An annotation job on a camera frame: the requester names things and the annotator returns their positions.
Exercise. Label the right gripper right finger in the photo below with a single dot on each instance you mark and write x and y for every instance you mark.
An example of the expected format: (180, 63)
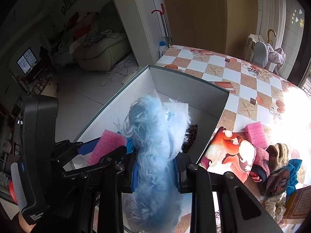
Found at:
(195, 180)

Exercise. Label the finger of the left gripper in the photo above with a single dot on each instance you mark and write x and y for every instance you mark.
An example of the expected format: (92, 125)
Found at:
(117, 160)
(88, 147)

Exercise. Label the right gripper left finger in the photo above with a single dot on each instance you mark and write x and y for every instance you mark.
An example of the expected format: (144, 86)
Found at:
(112, 186)

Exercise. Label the pink sponge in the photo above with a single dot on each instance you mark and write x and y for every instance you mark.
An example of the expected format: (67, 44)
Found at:
(255, 135)
(106, 144)

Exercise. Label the light blue fluffy scrunchie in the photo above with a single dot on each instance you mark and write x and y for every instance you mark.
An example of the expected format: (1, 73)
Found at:
(158, 130)

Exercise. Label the dark red green knitted sock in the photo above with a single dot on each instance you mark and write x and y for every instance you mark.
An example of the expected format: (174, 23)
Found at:
(275, 184)

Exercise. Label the white polka dot cloth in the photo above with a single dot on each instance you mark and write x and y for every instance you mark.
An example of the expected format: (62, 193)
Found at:
(275, 206)

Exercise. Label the blue cloth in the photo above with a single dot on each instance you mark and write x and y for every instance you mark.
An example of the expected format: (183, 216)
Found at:
(293, 166)

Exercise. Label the person left hand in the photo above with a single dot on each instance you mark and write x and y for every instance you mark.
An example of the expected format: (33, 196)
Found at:
(24, 225)

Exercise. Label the tissue pack with red print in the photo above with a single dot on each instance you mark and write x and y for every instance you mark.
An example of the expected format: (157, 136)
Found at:
(228, 151)

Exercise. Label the red pink knitted sock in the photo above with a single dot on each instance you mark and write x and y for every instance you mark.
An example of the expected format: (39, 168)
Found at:
(260, 168)

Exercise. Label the white open storage box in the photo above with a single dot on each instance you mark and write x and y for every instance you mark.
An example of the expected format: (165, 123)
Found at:
(206, 103)

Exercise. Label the pink sponge on table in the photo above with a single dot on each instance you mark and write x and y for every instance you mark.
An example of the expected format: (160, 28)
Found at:
(255, 135)

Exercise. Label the beige knitted sock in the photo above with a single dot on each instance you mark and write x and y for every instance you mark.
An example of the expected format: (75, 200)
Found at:
(278, 156)

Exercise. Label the beige sofa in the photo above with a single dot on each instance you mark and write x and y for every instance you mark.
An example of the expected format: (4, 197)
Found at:
(104, 54)

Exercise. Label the red yellow medicine box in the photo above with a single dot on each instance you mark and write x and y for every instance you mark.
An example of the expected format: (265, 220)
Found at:
(298, 205)

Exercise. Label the white bottle blue cap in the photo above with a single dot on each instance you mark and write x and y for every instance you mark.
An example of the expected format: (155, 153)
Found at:
(162, 48)

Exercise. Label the chair with clothes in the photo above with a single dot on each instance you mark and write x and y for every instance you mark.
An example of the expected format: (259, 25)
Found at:
(263, 54)

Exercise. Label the red handled mop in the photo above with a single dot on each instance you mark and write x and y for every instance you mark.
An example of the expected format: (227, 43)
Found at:
(165, 24)

